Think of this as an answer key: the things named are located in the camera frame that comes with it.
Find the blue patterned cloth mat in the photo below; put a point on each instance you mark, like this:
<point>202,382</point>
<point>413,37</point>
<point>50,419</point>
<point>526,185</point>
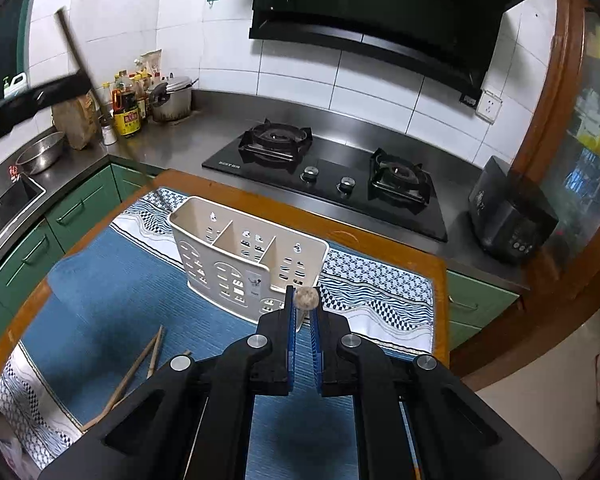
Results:
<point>90,310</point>

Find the beige plastic utensil holder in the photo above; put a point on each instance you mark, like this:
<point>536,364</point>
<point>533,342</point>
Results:
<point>220,270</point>

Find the black countertop cooker appliance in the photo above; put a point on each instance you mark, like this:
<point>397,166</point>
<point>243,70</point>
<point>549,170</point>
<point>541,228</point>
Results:
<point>510,210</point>

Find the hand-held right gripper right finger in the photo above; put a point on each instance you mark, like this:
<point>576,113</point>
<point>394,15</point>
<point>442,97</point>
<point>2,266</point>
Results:
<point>316,355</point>

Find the clear food bag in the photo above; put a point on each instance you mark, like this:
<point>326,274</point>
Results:
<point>150,62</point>

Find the yellow label soy sauce bottle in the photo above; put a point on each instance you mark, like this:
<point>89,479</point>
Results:
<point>127,120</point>

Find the white wall socket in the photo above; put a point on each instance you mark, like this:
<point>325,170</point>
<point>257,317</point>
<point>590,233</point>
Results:
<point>489,105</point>

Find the white detergent jug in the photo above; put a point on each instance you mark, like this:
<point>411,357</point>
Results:
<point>15,85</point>

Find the small red sink object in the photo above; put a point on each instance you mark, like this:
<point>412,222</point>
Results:
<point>14,171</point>

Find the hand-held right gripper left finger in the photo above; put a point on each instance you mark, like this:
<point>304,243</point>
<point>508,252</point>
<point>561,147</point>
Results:
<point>292,350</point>

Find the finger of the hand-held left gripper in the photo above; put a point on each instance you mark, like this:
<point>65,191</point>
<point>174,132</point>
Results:
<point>35,100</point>

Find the round wooden chopping block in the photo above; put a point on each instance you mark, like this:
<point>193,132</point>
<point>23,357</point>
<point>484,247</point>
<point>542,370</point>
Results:
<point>75,125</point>

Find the black glass gas stove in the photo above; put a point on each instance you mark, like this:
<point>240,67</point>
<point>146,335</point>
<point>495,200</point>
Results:
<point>325,162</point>

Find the wooden framed glass door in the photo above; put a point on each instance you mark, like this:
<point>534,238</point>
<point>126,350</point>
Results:
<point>590,110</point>

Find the green framed window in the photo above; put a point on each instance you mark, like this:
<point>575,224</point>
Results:
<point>0,35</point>

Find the dark sauce bottle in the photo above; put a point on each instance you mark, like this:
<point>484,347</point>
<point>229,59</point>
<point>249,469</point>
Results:
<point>142,100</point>

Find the round-ended wooden utensil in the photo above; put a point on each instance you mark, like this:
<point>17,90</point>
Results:
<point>306,300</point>

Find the stainless steel bowl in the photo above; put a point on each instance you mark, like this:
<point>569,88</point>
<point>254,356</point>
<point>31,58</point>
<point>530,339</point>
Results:
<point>40,152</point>

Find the stainless steel sink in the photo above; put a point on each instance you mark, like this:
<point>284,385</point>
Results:
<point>5,205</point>

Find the green base cabinet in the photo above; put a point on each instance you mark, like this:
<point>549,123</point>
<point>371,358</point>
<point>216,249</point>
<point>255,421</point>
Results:
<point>480,300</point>
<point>80,205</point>

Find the steel pressure cooker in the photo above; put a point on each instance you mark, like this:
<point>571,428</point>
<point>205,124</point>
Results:
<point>172,102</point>

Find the black range hood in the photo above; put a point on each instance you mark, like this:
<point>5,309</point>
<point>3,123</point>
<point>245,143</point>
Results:
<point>380,10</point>

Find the small white seasoning jar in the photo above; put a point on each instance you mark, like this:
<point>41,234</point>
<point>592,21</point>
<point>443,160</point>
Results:
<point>109,134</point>

